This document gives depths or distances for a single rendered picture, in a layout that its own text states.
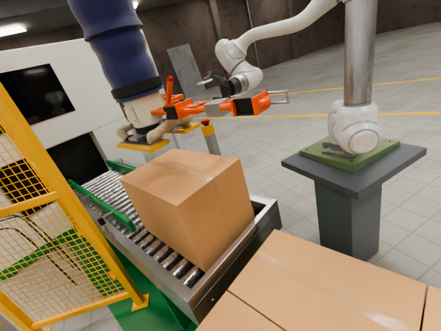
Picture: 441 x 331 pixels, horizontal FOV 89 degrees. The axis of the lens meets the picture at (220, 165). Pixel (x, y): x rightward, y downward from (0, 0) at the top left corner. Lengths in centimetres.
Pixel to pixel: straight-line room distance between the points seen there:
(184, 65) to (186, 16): 226
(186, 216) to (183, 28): 1192
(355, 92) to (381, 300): 76
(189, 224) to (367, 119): 83
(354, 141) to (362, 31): 39
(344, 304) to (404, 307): 18
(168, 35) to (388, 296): 1205
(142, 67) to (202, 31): 1188
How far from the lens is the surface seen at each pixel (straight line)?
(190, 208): 95
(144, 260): 132
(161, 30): 1228
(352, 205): 140
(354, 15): 107
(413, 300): 107
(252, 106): 63
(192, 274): 119
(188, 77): 1167
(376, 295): 105
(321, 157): 134
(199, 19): 1296
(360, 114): 107
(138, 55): 106
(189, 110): 84
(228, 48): 124
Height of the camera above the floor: 141
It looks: 25 degrees down
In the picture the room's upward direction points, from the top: 17 degrees counter-clockwise
